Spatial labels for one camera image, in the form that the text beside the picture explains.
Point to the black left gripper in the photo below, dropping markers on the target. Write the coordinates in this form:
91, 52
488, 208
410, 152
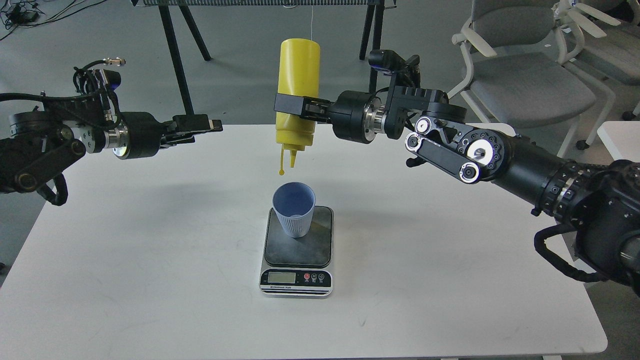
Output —
145, 136

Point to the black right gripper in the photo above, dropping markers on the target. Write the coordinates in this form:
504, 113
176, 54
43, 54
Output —
347, 115

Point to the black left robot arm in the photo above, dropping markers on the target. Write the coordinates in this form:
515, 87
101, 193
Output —
45, 142

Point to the digital kitchen scale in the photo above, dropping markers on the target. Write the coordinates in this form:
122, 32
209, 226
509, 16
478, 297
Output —
302, 266

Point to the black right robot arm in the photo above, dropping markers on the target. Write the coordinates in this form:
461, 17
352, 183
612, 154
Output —
439, 136

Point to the grey office chair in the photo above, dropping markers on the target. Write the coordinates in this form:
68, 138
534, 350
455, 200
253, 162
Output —
617, 54
527, 90

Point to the blue plastic cup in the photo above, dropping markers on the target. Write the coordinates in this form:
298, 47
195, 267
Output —
294, 203

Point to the yellow squeeze bottle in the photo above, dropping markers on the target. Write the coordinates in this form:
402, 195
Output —
299, 73

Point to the black trestle table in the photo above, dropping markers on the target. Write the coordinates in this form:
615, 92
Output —
238, 84

